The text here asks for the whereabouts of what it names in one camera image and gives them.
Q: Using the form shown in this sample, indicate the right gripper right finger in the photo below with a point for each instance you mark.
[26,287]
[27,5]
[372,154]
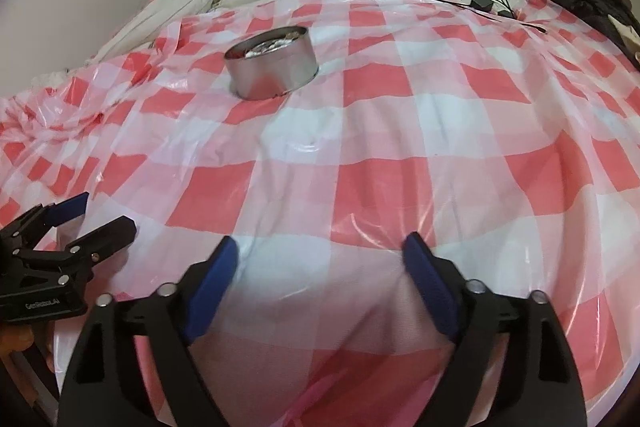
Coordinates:
[539,383]

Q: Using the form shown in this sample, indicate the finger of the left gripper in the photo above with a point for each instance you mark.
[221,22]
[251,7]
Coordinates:
[90,249]
[27,230]

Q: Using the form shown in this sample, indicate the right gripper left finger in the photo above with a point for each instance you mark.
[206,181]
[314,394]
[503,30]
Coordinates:
[104,385]

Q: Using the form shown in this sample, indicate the jewelry inside tin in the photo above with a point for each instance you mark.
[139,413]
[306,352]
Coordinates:
[266,46]

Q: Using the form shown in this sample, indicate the left hand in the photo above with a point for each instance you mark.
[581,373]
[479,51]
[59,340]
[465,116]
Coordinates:
[18,338]

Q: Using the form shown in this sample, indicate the red white checkered plastic cloth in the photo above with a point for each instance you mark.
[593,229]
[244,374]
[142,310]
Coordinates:
[511,146]

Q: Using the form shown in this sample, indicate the round silver tin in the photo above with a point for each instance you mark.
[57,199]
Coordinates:
[274,74]

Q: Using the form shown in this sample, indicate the striped white pillow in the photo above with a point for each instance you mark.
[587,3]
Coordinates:
[144,27]

